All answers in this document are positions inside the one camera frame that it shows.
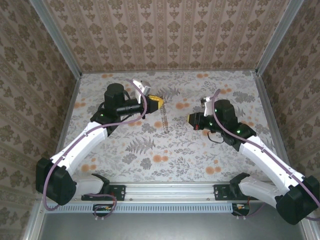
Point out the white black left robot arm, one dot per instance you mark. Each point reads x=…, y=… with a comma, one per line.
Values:
x=82, y=140

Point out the aluminium corner post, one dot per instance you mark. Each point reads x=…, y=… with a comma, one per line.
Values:
x=56, y=37
x=277, y=37

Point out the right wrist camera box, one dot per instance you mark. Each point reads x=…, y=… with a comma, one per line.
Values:
x=207, y=106

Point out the aluminium mounting rail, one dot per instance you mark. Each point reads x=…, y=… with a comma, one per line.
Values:
x=170, y=191

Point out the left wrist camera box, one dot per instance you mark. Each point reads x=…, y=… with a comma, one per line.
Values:
x=141, y=87

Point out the aluminium table side rail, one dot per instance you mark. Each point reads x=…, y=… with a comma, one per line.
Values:
x=273, y=120

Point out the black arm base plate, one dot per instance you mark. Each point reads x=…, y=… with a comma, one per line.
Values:
x=221, y=192
x=117, y=192

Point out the grey metal panel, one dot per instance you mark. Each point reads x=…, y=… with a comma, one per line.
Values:
x=170, y=227

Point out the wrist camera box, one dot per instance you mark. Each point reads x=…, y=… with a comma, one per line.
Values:
x=141, y=87
x=207, y=106

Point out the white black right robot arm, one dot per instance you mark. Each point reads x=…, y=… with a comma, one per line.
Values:
x=262, y=155

